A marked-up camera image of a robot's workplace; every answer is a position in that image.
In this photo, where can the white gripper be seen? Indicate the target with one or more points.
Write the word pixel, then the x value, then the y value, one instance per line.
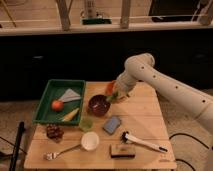
pixel 123 85

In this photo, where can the green pepper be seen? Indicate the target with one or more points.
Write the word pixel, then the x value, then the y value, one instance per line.
pixel 112 98

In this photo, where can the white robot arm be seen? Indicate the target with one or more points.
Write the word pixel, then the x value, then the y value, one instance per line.
pixel 197 103

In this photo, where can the orange bowl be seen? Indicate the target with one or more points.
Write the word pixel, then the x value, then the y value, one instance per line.
pixel 109 88

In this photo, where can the purple bowl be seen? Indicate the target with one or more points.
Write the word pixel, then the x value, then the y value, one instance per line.
pixel 98 105

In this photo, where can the blue sponge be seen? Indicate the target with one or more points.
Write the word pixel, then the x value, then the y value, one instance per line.
pixel 112 124

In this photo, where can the small green cup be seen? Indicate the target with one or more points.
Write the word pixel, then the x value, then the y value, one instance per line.
pixel 86 124

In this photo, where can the grey cloth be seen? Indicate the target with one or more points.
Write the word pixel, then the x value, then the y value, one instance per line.
pixel 69 95

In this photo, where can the yellow corn cob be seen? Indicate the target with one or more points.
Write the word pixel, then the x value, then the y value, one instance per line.
pixel 70 115

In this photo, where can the white cup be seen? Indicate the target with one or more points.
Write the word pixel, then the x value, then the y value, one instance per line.
pixel 90 141

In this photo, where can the green plastic tray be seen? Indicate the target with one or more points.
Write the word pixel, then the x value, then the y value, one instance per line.
pixel 54 90

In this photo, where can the red tomato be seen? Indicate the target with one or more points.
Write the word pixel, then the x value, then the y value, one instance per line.
pixel 57 105

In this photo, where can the bunch of dark grapes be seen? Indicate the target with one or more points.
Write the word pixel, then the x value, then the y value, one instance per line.
pixel 54 132

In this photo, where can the green base stand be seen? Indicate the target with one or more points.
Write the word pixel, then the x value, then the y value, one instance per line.
pixel 94 21

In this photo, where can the dark monitor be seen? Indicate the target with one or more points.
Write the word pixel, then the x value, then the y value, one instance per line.
pixel 173 10

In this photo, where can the black pole stand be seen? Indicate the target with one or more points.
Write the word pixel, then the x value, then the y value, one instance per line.
pixel 21 129

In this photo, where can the white handled brush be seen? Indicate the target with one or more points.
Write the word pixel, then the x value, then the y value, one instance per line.
pixel 126 136

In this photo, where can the wooden post middle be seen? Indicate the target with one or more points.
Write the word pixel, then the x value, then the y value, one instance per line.
pixel 125 13

